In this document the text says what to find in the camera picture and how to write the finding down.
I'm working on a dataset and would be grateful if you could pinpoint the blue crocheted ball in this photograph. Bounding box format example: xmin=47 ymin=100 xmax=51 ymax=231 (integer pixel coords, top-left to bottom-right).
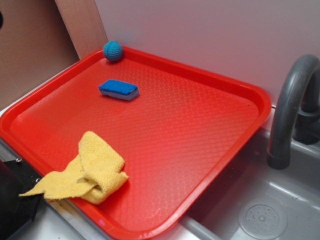
xmin=102 ymin=41 xmax=124 ymax=62

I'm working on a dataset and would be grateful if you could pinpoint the red plastic tray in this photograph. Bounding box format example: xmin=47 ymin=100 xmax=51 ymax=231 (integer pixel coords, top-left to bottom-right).
xmin=0 ymin=48 xmax=271 ymax=240

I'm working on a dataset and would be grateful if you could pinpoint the blue sponge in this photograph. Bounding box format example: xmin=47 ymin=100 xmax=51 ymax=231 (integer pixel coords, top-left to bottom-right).
xmin=98 ymin=79 xmax=140 ymax=101

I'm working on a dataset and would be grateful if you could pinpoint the yellow cloth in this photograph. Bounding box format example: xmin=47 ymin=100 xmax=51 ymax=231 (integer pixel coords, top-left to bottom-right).
xmin=19 ymin=131 xmax=129 ymax=205

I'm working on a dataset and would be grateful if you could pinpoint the grey plastic sink basin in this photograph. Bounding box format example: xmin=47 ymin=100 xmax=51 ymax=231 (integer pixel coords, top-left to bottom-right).
xmin=183 ymin=128 xmax=320 ymax=240

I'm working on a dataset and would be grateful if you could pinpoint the wooden board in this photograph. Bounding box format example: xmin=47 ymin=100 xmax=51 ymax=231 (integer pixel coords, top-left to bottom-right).
xmin=55 ymin=0 xmax=108 ymax=59

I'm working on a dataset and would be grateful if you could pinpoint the grey toy faucet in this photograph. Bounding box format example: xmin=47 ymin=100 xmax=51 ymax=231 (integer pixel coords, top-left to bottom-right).
xmin=267 ymin=54 xmax=320 ymax=170

